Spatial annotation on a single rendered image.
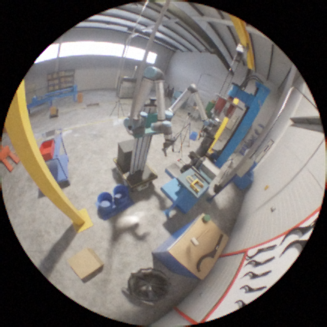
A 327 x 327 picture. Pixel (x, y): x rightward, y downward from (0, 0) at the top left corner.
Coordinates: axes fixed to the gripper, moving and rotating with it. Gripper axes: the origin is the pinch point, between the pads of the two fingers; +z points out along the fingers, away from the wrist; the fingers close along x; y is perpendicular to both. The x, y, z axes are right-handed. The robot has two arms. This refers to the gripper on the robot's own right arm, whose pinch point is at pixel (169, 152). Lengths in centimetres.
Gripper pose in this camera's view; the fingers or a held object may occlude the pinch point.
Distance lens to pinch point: 124.0
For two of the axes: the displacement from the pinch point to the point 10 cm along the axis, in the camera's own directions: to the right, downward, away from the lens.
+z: 1.1, 8.3, 5.4
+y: -7.5, -2.9, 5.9
